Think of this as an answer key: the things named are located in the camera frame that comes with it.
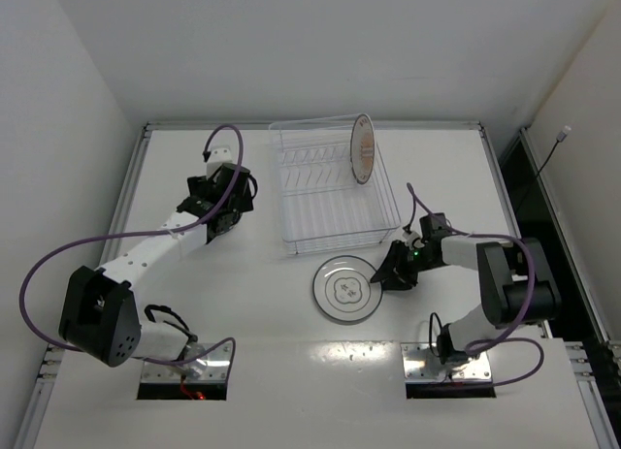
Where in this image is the white wire dish rack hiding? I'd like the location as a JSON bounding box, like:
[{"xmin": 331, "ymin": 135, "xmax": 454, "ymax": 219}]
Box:
[{"xmin": 268, "ymin": 113, "xmax": 402, "ymax": 255}]

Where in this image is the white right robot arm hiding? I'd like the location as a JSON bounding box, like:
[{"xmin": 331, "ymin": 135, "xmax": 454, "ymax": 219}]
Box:
[{"xmin": 371, "ymin": 212, "xmax": 562, "ymax": 365}]

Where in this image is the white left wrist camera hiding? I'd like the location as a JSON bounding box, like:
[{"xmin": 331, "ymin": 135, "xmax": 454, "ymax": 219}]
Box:
[{"xmin": 203, "ymin": 146, "xmax": 233, "ymax": 177}]

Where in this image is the grey rimmed white plate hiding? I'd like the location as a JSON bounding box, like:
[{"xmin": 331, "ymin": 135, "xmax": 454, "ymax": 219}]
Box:
[{"xmin": 311, "ymin": 255, "xmax": 383, "ymax": 324}]

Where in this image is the green rimmed lettered plate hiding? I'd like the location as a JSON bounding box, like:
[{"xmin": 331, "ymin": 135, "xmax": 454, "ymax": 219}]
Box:
[{"xmin": 210, "ymin": 211, "xmax": 242, "ymax": 238}]

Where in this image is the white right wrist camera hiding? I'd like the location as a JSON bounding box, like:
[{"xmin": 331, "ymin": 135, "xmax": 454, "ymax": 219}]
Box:
[{"xmin": 403, "ymin": 231, "xmax": 421, "ymax": 248}]

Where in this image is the metal base plate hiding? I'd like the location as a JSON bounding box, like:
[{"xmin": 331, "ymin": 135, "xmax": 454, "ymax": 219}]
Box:
[
  {"xmin": 401, "ymin": 342, "xmax": 493, "ymax": 385},
  {"xmin": 140, "ymin": 340, "xmax": 235, "ymax": 385}
]

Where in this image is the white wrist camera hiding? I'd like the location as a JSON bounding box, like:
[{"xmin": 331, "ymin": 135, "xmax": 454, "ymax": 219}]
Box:
[
  {"xmin": 403, "ymin": 231, "xmax": 421, "ymax": 248},
  {"xmin": 203, "ymin": 146, "xmax": 233, "ymax": 177}
]

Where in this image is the black wall cable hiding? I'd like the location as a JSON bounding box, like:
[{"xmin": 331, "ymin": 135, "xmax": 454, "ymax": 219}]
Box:
[{"xmin": 513, "ymin": 124, "xmax": 572, "ymax": 212}]

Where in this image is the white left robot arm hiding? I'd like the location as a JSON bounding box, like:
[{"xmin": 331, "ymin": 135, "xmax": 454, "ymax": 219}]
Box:
[{"xmin": 58, "ymin": 163, "xmax": 257, "ymax": 368}]

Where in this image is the orange patterned plate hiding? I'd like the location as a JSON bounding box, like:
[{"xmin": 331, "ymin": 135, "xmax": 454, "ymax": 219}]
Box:
[{"xmin": 350, "ymin": 114, "xmax": 376, "ymax": 185}]

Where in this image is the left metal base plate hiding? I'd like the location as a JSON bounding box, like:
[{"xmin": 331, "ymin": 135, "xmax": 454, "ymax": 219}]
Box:
[{"xmin": 140, "ymin": 340, "xmax": 235, "ymax": 385}]

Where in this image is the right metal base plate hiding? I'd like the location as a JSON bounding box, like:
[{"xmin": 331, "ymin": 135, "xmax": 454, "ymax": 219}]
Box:
[{"xmin": 401, "ymin": 342, "xmax": 493, "ymax": 385}]

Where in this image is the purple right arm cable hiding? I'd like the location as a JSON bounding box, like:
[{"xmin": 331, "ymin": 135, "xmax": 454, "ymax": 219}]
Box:
[{"xmin": 406, "ymin": 181, "xmax": 545, "ymax": 388}]

